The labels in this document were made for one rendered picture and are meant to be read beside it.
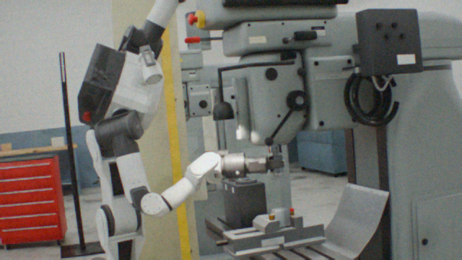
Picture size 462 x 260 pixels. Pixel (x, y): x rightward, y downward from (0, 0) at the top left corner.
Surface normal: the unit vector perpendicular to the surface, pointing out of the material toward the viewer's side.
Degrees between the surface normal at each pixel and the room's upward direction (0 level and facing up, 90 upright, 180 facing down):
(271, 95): 90
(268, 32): 90
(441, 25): 90
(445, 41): 90
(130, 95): 58
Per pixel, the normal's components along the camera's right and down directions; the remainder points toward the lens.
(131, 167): 0.26, -0.15
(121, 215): 0.54, -0.17
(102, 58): 0.42, -0.53
